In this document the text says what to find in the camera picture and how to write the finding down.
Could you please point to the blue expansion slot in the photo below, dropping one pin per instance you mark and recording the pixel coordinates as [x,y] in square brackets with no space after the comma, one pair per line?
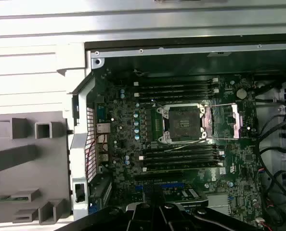
[174,185]

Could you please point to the black RAM slot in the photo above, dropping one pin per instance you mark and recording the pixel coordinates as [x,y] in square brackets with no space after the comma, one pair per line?
[176,97]
[198,165]
[176,82]
[176,87]
[198,154]
[176,92]
[198,148]
[198,159]

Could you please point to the black open PC case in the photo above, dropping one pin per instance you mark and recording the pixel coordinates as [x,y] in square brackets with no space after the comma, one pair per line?
[181,51]

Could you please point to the blue topped capacitor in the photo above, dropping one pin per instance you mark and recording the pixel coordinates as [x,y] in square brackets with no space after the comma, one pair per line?
[137,137]
[136,115]
[136,123]
[136,131]

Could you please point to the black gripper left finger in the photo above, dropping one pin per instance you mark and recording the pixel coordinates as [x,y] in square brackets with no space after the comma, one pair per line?
[153,216]

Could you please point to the green motherboard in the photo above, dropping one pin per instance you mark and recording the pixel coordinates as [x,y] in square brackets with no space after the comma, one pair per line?
[239,154]

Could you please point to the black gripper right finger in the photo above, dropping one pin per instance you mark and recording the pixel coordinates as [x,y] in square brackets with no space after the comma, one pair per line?
[164,216]

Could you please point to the metal socket cover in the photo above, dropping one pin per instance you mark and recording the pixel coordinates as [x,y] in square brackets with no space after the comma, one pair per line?
[236,115]

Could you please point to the CPU socket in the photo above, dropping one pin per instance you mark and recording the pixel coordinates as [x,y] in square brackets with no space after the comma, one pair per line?
[181,122]

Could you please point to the green RAM stick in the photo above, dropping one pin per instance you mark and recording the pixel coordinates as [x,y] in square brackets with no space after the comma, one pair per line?
[3,198]

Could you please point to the silver chipset heatsink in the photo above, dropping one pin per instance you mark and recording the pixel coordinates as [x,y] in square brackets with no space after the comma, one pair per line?
[217,204]

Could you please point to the black graphics card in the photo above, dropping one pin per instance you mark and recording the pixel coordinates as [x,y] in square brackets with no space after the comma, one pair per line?
[193,202]

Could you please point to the grey parts rack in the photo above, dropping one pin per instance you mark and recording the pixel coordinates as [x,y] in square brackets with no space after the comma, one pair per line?
[49,173]

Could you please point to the round silver coin battery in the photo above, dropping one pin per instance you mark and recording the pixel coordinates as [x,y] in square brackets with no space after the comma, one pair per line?
[241,93]

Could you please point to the thin metal locking lever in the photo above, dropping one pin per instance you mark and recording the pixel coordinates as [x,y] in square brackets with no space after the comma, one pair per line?
[188,146]

